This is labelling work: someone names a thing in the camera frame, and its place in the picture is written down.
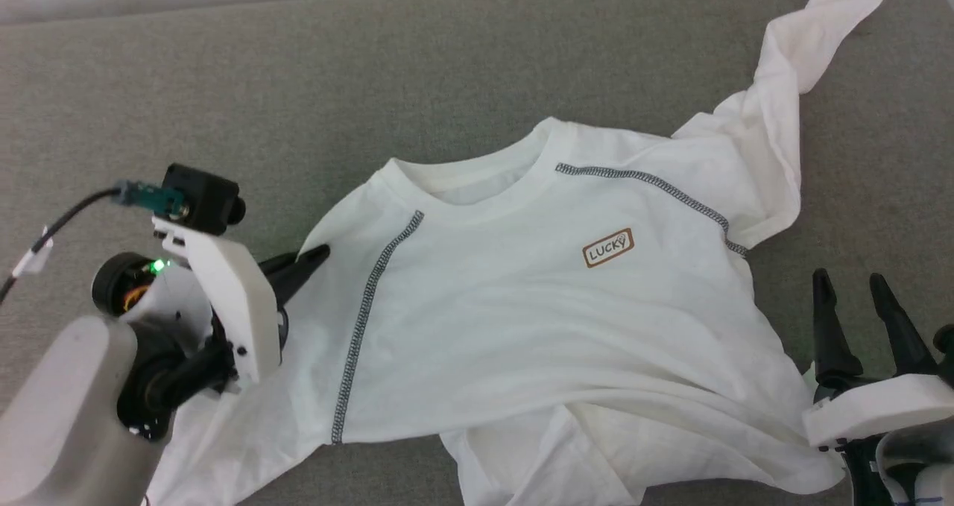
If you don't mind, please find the teal cable connector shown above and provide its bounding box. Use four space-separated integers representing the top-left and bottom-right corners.
112 180 192 221

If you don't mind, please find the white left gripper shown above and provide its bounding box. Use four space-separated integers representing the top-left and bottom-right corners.
142 218 332 385

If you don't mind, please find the thin black cable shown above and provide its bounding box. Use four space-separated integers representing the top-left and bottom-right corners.
0 187 124 303

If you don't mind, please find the white t-shirt with grey stitching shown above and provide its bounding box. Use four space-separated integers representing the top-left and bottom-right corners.
145 0 888 506

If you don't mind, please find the grey fabric sofa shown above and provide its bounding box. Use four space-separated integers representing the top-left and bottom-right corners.
0 0 954 506

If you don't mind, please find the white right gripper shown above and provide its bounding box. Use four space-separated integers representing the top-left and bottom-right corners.
803 268 954 448

